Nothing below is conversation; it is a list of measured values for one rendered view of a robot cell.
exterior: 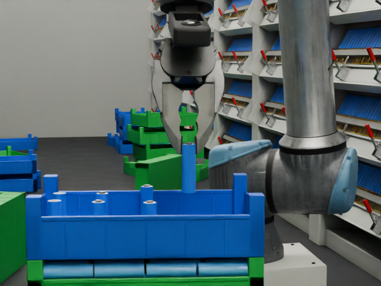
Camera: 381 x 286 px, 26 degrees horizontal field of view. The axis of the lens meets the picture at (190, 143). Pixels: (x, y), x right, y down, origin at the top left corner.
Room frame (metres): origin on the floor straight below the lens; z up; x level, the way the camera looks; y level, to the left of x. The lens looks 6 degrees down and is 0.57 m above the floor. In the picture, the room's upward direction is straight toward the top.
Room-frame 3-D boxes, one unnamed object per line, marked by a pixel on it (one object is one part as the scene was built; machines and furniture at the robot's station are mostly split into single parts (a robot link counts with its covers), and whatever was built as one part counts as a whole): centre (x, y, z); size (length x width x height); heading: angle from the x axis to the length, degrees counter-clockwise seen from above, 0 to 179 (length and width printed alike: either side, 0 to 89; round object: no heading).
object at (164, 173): (3.02, 0.12, 0.10); 0.30 x 0.08 x 0.20; 155
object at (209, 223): (1.12, 0.06, 0.36); 0.30 x 0.20 x 0.08; 93
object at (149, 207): (1.05, 0.05, 0.36); 0.02 x 0.02 x 0.06
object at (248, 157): (1.91, -0.13, 0.29); 0.17 x 0.15 x 0.18; 69
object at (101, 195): (1.12, 0.12, 0.36); 0.02 x 0.02 x 0.06
